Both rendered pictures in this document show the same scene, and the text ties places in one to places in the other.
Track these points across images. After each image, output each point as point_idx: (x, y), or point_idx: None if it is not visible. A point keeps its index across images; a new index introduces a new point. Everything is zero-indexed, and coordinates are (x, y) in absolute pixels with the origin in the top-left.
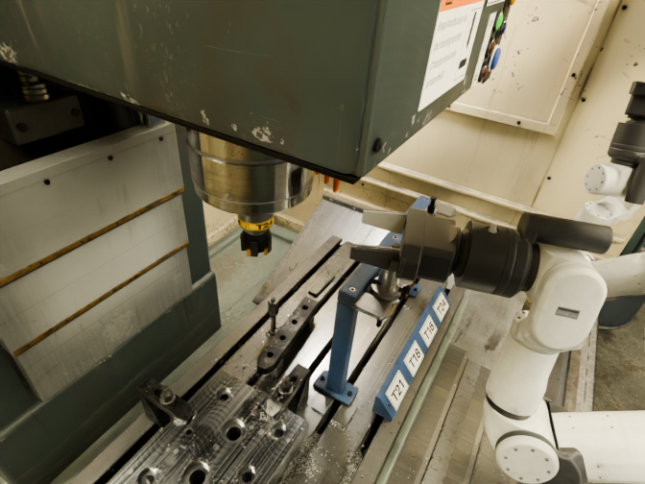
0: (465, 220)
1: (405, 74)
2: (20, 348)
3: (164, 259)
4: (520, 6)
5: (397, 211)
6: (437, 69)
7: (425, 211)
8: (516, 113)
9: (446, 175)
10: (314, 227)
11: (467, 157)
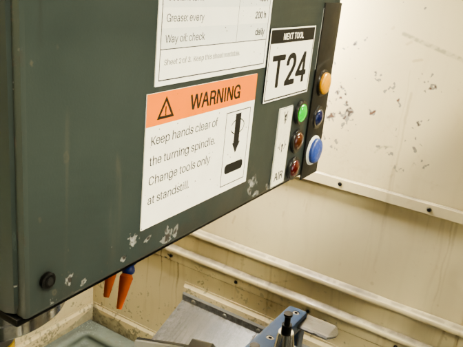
0: (375, 340)
1: (91, 197)
2: None
3: None
4: (413, 71)
5: (179, 343)
6: (168, 182)
7: (212, 345)
8: (426, 197)
9: (345, 275)
10: (165, 341)
11: (370, 250)
